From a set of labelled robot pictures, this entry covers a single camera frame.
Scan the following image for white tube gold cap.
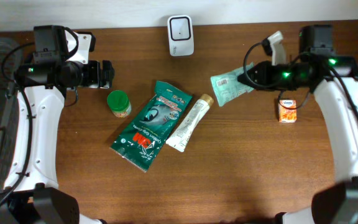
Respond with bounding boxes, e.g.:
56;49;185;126
166;94;214;152

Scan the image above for light green wipes packet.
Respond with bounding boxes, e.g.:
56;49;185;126
210;67;254;107

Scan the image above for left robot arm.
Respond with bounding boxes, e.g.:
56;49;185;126
0;25;114;223

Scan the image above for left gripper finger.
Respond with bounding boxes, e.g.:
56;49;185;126
99;74;114;89
102;60;115;75

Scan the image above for green lid jar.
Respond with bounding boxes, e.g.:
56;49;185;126
107;90;132;118

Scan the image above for green 3M gloves packet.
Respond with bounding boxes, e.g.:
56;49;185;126
111;81;192;172

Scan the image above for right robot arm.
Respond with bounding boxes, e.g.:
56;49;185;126
238;24;358;224

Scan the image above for orange Kleenex tissue pack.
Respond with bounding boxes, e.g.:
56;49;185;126
278;100;297;123

